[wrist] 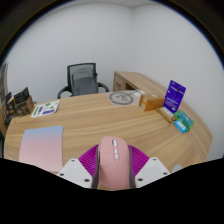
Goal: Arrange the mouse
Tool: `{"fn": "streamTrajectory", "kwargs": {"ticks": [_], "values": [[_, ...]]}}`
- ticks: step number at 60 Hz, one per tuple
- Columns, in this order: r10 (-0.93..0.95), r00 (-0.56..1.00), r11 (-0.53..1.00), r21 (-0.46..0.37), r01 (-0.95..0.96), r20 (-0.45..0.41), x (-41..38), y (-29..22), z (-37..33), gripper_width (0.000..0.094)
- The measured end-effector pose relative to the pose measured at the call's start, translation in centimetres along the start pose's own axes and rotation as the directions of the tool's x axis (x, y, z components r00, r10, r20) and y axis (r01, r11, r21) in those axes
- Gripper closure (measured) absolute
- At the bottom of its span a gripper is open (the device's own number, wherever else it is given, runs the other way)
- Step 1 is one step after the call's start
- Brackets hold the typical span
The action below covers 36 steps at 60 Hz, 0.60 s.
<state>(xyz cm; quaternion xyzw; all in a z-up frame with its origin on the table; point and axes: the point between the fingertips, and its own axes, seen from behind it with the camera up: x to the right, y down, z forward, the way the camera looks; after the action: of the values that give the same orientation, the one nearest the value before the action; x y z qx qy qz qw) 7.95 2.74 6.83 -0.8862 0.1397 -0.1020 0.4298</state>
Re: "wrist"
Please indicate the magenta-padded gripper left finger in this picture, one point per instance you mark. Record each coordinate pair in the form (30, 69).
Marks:
(85, 160)

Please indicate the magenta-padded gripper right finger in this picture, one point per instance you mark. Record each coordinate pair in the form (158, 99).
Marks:
(141, 161)

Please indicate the pink computer mouse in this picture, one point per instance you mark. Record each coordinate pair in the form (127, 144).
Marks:
(114, 163)

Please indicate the pink and blue mouse pad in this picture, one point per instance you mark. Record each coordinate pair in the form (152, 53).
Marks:
(41, 146)

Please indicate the small blue box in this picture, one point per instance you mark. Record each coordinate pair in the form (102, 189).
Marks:
(181, 126)

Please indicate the small yellow box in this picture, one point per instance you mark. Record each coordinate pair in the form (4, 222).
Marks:
(166, 114)

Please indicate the orange-brown cardboard box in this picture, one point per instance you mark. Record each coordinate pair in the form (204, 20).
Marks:
(151, 102)

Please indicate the green flat box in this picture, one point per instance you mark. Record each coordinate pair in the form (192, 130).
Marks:
(185, 119)

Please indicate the white sticker sheet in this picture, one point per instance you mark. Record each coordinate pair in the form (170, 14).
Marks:
(45, 108)

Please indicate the purple standing sign card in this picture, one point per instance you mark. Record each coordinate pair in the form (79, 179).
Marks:
(174, 96)

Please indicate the grey backpack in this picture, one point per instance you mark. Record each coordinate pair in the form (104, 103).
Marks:
(84, 81)

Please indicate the wooden side cabinet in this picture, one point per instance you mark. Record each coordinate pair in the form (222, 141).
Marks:
(140, 80)

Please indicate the large brown printed carton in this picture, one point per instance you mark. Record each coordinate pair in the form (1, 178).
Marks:
(24, 103)

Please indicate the black mesh office chair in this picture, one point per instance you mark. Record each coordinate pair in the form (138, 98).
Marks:
(69, 71)

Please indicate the small brown printed carton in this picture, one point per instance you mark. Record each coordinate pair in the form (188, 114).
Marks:
(10, 105)

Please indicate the wooden shelf unit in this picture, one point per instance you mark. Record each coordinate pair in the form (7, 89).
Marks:
(4, 80)

